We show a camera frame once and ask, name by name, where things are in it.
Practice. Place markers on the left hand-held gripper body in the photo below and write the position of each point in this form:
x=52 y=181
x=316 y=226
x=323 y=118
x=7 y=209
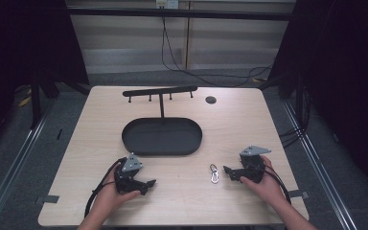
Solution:
x=131 y=179

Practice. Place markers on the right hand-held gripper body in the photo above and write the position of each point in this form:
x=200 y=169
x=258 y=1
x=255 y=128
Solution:
x=252 y=167

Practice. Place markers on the silver carabiner keyring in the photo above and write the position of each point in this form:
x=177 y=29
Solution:
x=214 y=175

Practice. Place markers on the black key rack with tray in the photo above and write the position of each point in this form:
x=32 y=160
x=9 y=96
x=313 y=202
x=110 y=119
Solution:
x=162 y=136

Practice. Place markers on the person's right hand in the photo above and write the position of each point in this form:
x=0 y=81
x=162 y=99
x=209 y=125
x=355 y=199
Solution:
x=268 y=188

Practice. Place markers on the person's left hand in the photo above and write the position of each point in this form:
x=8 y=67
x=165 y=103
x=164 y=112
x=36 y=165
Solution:
x=111 y=199

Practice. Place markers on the grey tape strip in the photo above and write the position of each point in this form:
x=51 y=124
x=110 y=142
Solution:
x=47 y=199
x=298 y=194

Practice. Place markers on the round black table grommet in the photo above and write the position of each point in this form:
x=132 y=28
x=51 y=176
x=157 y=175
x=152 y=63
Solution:
x=211 y=100

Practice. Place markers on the small black floor marker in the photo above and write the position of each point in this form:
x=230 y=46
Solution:
x=59 y=134

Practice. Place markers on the dark curtain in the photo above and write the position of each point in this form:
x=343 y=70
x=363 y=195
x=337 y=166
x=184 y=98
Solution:
x=22 y=48
x=341 y=80

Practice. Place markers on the metal floor rail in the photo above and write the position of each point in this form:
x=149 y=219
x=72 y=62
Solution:
x=11 y=172
x=319 y=179

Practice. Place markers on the black horizontal frame bar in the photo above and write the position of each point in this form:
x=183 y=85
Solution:
x=179 y=13

